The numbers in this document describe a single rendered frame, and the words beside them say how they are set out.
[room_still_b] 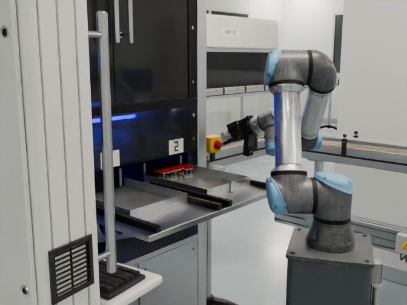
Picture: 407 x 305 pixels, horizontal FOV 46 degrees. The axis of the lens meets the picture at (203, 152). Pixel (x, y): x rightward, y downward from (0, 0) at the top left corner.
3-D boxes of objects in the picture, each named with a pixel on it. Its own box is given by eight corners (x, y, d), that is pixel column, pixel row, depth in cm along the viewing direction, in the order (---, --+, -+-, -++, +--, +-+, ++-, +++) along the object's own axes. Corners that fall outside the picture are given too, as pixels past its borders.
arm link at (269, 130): (295, 149, 186) (293, 123, 191) (266, 149, 186) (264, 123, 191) (292, 157, 193) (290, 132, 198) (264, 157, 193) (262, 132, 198)
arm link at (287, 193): (318, 213, 146) (312, 43, 156) (269, 213, 146) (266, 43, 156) (310, 215, 158) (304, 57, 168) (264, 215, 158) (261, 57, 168)
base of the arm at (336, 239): (354, 238, 161) (356, 209, 159) (355, 255, 147) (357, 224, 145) (308, 233, 166) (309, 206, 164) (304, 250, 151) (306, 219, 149)
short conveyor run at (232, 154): (191, 176, 224) (191, 142, 221) (168, 170, 234) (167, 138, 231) (274, 154, 274) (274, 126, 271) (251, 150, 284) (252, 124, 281)
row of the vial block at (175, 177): (160, 182, 197) (159, 171, 196) (190, 174, 210) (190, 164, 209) (163, 183, 195) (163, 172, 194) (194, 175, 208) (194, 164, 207)
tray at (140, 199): (68, 200, 173) (68, 190, 172) (125, 186, 192) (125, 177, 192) (130, 221, 151) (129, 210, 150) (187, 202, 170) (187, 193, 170)
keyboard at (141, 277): (5, 264, 138) (3, 255, 137) (44, 247, 149) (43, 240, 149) (109, 301, 117) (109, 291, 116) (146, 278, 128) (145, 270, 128)
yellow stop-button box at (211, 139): (198, 151, 221) (198, 135, 220) (209, 149, 226) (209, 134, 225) (211, 153, 216) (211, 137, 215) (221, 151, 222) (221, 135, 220)
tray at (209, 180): (144, 183, 197) (144, 174, 196) (188, 171, 216) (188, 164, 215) (207, 198, 175) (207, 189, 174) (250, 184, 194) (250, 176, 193)
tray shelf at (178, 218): (56, 208, 170) (56, 203, 169) (191, 173, 221) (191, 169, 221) (149, 242, 139) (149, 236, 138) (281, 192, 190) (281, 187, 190)
